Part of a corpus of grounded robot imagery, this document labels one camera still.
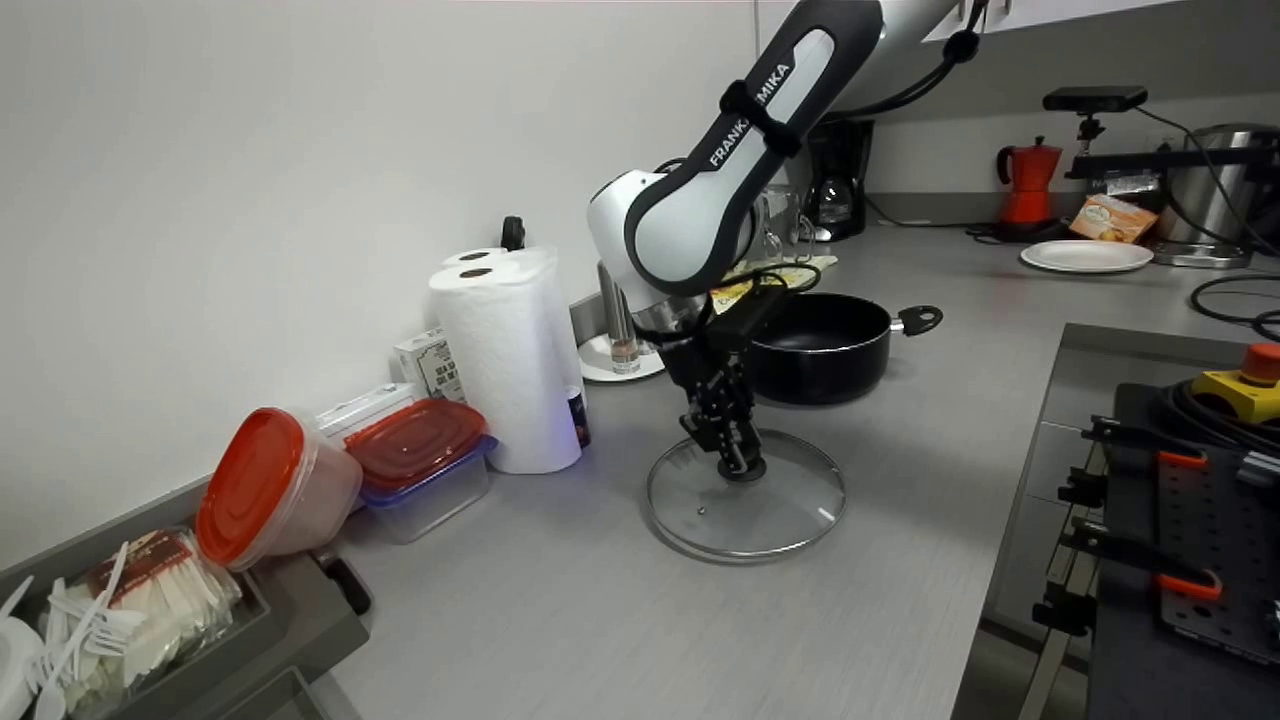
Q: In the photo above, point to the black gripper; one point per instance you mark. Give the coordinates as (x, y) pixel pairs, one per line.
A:
(706, 356)

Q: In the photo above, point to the glass pot lid black knob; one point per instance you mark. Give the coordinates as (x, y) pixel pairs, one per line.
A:
(789, 506)

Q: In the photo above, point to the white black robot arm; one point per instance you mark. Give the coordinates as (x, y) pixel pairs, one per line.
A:
(672, 235)

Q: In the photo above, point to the black cooking pot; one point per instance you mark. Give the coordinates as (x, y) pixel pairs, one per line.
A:
(825, 347)

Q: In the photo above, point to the flat red lid container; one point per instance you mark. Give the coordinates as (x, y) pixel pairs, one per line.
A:
(423, 465)

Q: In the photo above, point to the red moka pot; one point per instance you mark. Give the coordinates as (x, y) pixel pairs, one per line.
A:
(1024, 170)

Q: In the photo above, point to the red lid tilted container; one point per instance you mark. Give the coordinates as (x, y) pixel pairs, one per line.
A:
(278, 489)

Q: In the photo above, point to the steel kettle pot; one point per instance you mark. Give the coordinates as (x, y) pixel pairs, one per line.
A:
(1210, 198)

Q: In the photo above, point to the white saucer plate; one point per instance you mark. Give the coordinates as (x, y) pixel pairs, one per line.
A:
(600, 366)

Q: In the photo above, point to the silver salt shaker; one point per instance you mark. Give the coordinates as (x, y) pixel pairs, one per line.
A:
(616, 322)

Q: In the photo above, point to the printed cream dish towel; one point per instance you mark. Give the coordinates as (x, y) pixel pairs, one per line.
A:
(797, 273)

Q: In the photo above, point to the white paper towel roll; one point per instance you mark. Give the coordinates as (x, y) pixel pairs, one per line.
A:
(498, 322)

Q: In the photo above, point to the small white box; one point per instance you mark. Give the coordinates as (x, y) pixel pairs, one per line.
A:
(426, 366)

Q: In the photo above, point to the white dinner plate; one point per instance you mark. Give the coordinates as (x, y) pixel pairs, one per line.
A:
(1086, 256)

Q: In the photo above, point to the black clamp rack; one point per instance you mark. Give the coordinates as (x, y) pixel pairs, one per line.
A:
(1179, 534)

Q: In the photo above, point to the red emergency stop button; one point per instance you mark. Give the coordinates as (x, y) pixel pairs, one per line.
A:
(1249, 388)

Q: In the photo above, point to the grey tray with plastic cutlery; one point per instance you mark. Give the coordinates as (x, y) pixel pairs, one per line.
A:
(159, 635)

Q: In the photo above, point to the black camera on stand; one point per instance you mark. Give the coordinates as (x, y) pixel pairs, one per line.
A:
(1095, 101)

